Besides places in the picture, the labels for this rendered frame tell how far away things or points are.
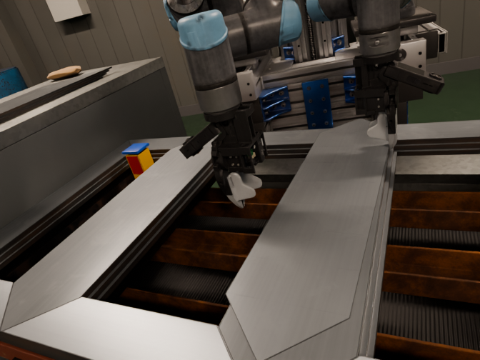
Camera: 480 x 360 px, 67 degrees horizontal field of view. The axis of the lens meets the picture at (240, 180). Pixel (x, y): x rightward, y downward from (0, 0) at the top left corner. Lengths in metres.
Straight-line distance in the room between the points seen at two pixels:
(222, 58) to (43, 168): 0.73
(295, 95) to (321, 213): 0.70
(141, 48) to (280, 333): 4.21
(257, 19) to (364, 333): 0.53
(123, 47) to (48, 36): 0.95
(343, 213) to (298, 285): 0.18
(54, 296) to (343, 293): 0.48
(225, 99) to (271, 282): 0.30
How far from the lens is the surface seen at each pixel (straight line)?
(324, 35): 1.37
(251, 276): 0.58
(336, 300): 0.52
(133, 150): 1.12
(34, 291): 0.77
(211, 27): 0.60
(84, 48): 4.88
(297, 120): 1.34
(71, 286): 0.73
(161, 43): 4.42
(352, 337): 0.49
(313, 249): 0.60
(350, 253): 0.59
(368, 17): 0.77
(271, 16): 0.71
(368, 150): 0.87
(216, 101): 0.61
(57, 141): 1.21
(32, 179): 1.16
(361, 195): 0.71
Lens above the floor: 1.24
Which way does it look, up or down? 28 degrees down
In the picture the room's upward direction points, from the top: 15 degrees counter-clockwise
